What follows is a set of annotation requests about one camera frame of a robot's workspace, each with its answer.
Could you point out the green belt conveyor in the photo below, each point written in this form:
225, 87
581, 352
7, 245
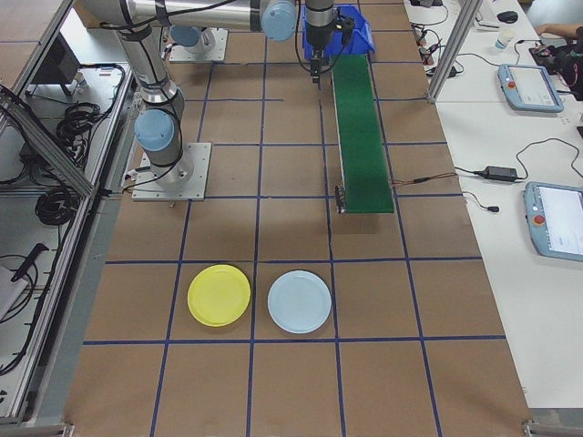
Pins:
362, 136

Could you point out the person bare forearm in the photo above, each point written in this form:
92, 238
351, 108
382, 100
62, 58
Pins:
560, 31

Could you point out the light blue round plate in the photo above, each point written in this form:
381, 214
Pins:
299, 301

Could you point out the black device with red parts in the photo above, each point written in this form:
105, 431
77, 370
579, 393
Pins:
567, 68

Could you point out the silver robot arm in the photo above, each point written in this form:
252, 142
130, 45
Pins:
187, 35
155, 132

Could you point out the white paper cup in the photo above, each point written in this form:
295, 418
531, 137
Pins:
504, 42

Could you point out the V-shaped metal bar frame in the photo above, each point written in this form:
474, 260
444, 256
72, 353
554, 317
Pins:
50, 155

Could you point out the white square base plate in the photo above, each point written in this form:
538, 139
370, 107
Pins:
221, 45
196, 182

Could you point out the aluminium profile post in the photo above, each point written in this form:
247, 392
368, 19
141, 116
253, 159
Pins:
448, 54

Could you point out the black box in frame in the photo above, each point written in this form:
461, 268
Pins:
54, 64

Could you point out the black computer mouse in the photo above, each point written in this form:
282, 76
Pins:
508, 16

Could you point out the yellow round plate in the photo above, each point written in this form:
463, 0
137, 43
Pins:
218, 296

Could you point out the black upright power adapter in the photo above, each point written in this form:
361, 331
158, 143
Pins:
447, 71

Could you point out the black power adapter brick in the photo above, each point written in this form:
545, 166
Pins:
501, 173

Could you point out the grey blue teach pendant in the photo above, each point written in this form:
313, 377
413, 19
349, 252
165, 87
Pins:
530, 86
558, 223

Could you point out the grey power strip with plugs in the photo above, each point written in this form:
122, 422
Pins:
428, 50

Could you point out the white side table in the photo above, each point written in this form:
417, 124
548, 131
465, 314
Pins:
501, 273

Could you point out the blue plastic storage bin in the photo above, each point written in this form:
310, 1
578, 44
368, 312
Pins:
360, 32

